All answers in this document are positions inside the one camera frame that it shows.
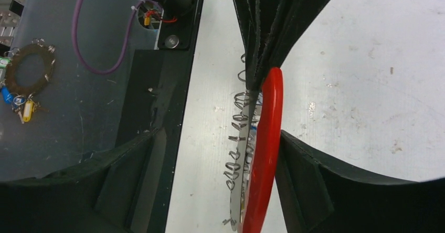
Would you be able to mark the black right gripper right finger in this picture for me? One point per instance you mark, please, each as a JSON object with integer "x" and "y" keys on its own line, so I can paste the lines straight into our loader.
{"x": 321, "y": 193}

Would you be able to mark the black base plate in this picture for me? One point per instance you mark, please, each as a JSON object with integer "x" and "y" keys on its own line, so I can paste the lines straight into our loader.
{"x": 151, "y": 123}

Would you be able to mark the metal key holder red handle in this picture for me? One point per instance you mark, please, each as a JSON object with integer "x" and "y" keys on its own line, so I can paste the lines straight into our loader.
{"x": 252, "y": 166}

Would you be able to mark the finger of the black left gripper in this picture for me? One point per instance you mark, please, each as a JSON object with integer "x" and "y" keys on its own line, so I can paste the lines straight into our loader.
{"x": 281, "y": 24}
{"x": 248, "y": 15}

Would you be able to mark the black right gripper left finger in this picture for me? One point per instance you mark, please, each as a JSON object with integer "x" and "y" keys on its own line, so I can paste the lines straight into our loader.
{"x": 97, "y": 195}

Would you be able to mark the brown ring key bunch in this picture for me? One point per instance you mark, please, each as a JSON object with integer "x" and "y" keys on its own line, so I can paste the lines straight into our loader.
{"x": 25, "y": 72}

